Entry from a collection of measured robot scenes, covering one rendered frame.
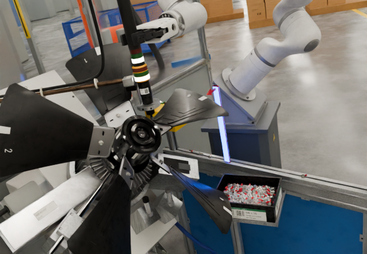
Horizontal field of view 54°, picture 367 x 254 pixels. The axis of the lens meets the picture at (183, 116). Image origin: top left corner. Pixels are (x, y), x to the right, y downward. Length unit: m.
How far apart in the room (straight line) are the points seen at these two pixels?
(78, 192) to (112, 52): 0.44
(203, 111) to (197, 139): 1.34
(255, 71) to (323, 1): 7.59
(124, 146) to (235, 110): 0.72
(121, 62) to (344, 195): 0.84
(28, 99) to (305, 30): 0.99
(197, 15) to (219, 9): 9.04
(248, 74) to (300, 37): 0.27
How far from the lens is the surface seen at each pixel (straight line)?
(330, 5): 9.14
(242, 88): 1.59
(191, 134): 2.43
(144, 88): 1.03
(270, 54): 1.51
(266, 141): 1.61
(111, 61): 1.15
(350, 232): 1.43
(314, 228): 1.48
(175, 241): 2.46
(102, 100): 1.10
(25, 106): 0.95
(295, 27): 1.45
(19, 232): 0.98
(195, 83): 2.41
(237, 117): 1.58
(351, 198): 1.32
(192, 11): 1.17
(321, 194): 1.34
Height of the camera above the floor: 1.62
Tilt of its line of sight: 23 degrees down
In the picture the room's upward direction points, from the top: 11 degrees counter-clockwise
